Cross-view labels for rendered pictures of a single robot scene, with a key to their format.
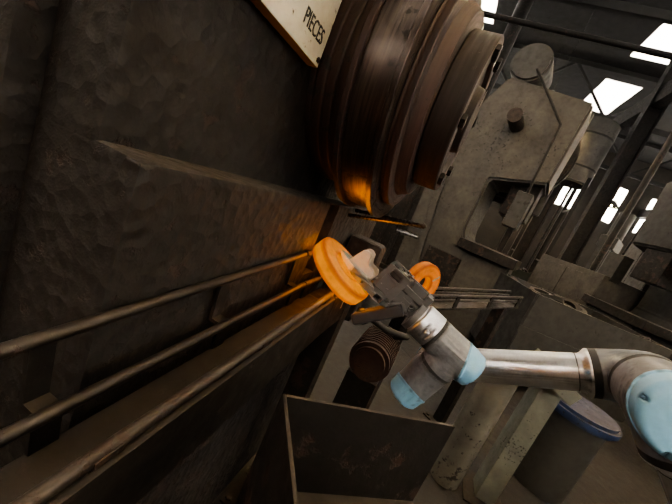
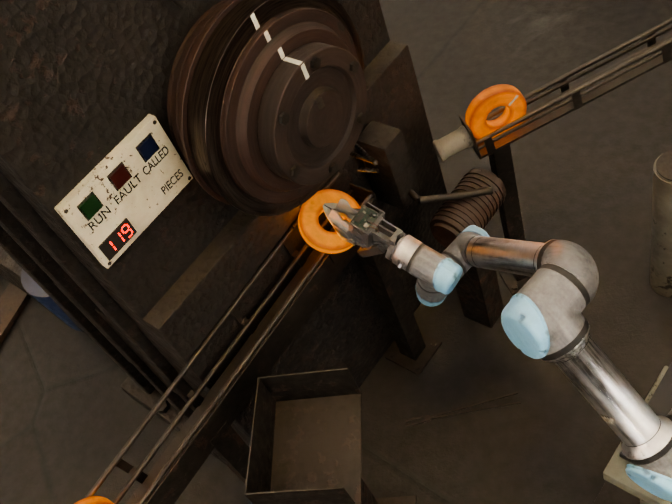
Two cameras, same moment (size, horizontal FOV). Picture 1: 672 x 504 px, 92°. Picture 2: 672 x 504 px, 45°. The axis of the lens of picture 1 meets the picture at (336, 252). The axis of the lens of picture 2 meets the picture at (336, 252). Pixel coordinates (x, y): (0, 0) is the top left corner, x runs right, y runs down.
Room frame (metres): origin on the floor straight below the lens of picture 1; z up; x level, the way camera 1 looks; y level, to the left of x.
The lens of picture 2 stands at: (-0.33, -0.87, 2.16)
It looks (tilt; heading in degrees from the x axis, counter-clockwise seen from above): 49 degrees down; 41
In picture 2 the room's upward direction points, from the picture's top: 25 degrees counter-clockwise
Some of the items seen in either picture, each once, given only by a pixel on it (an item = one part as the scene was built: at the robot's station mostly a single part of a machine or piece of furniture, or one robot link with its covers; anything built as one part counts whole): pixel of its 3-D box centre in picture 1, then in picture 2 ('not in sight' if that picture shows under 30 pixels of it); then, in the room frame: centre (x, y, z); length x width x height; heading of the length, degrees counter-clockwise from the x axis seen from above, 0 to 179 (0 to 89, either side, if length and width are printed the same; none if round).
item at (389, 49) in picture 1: (410, 103); (281, 103); (0.70, -0.02, 1.11); 0.47 x 0.06 x 0.47; 164
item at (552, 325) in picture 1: (548, 339); not in sight; (2.70, -1.94, 0.39); 1.03 x 0.83 x 0.77; 89
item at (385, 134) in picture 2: (352, 276); (387, 166); (0.93, -0.07, 0.68); 0.11 x 0.08 x 0.24; 74
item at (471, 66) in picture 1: (457, 118); (316, 115); (0.68, -0.12, 1.11); 0.28 x 0.06 x 0.28; 164
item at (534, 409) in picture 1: (518, 433); not in sight; (1.15, -0.92, 0.31); 0.24 x 0.16 x 0.62; 164
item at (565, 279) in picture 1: (563, 308); not in sight; (4.13, -2.93, 0.55); 1.10 x 0.53 x 1.10; 4
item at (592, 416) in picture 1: (556, 442); not in sight; (1.39, -1.28, 0.22); 0.32 x 0.32 x 0.43
